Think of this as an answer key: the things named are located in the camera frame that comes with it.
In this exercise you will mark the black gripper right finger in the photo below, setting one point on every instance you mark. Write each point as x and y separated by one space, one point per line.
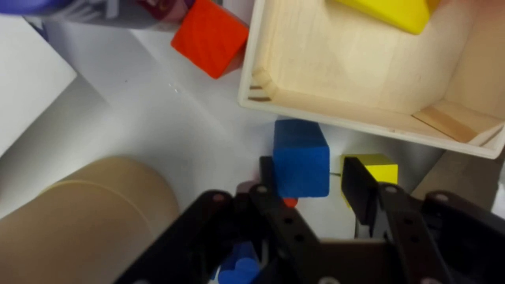
389 214

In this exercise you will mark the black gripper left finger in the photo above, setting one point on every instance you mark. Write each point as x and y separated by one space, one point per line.
291 244

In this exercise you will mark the blue wooden block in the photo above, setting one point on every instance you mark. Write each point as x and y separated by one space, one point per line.
300 158

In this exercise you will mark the small yellow wooden block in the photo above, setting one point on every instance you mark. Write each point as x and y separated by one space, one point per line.
381 168

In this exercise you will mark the red wooden block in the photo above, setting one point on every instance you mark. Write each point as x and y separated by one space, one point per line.
210 37

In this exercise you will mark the yellow wooden block in tray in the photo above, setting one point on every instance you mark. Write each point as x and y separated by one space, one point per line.
409 16

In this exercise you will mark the shallow wooden tray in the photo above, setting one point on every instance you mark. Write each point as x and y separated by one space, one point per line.
324 62

